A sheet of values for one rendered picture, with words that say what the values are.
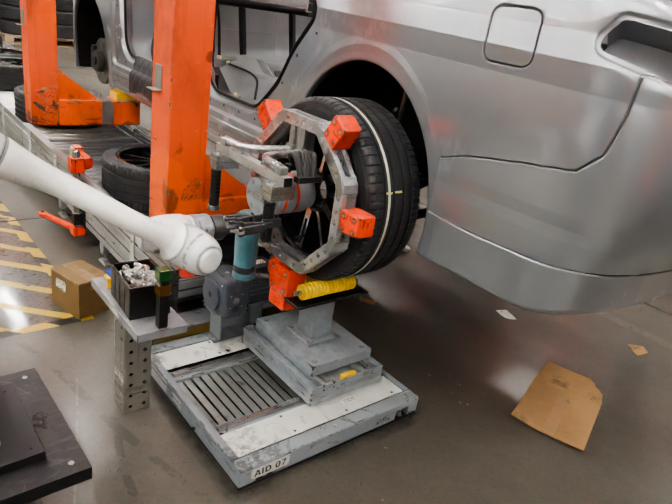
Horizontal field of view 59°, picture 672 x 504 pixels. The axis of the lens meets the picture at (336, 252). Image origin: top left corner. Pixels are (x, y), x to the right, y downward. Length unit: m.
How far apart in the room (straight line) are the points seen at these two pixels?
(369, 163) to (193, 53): 0.78
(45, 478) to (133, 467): 0.49
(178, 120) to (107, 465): 1.21
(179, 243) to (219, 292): 0.94
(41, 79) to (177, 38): 1.99
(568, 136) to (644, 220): 0.29
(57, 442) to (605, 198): 1.57
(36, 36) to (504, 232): 3.10
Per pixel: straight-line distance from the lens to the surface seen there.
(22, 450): 1.77
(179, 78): 2.27
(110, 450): 2.23
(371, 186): 1.90
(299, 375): 2.34
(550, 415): 2.77
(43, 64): 4.13
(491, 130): 1.80
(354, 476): 2.18
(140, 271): 2.06
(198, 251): 1.49
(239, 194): 2.54
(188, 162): 2.36
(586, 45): 1.67
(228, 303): 2.43
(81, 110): 4.23
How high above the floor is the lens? 1.48
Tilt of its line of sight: 22 degrees down
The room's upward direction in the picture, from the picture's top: 9 degrees clockwise
